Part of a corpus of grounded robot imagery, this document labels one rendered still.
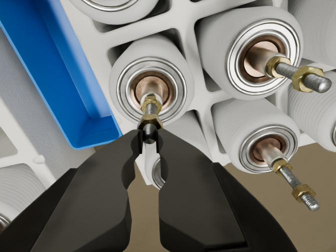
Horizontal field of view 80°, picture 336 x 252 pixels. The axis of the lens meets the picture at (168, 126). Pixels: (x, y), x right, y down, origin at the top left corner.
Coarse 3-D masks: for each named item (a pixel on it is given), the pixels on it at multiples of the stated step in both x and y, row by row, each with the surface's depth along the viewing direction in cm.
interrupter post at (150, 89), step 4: (148, 84) 21; (152, 84) 21; (156, 84) 21; (144, 88) 20; (148, 88) 20; (152, 88) 20; (156, 88) 20; (160, 88) 21; (144, 92) 19; (148, 92) 19; (152, 92) 19; (156, 92) 19; (160, 92) 20; (140, 96) 20; (144, 96) 19; (156, 96) 19; (160, 96) 19; (140, 100) 19; (160, 100) 19; (140, 104) 19
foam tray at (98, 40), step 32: (64, 0) 23; (160, 0) 33; (192, 0) 33; (224, 0) 24; (256, 0) 28; (96, 32) 25; (128, 32) 25; (160, 32) 36; (192, 32) 26; (96, 64) 27; (192, 64) 28; (320, 64) 29; (224, 96) 30; (128, 128) 32; (224, 160) 36
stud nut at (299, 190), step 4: (300, 184) 20; (304, 184) 20; (296, 188) 20; (300, 188) 19; (304, 188) 19; (308, 188) 19; (292, 192) 20; (296, 192) 20; (300, 192) 19; (304, 192) 19; (308, 192) 19; (312, 192) 19; (296, 196) 19; (300, 196) 19; (300, 200) 20
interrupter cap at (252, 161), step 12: (252, 132) 25; (264, 132) 25; (276, 132) 25; (288, 132) 25; (240, 144) 26; (252, 144) 26; (276, 144) 26; (288, 144) 26; (240, 156) 26; (252, 156) 27; (288, 156) 27; (252, 168) 27; (264, 168) 28
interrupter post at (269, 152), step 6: (264, 144) 26; (270, 144) 25; (258, 150) 26; (264, 150) 25; (270, 150) 24; (276, 150) 24; (264, 156) 25; (270, 156) 24; (276, 156) 23; (282, 156) 23; (270, 162) 24; (270, 168) 24
